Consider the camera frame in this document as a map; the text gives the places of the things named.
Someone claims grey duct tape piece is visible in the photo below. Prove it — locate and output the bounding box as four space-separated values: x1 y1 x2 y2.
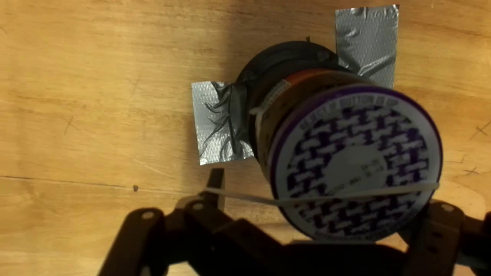
335 3 402 89
191 80 256 167

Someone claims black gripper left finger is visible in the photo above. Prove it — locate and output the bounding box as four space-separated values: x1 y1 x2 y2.
98 167 289 276

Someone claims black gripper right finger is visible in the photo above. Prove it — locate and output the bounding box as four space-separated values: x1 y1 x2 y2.
404 199 491 276

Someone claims thin white elastic band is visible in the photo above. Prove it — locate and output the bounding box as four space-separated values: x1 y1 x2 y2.
201 181 442 207

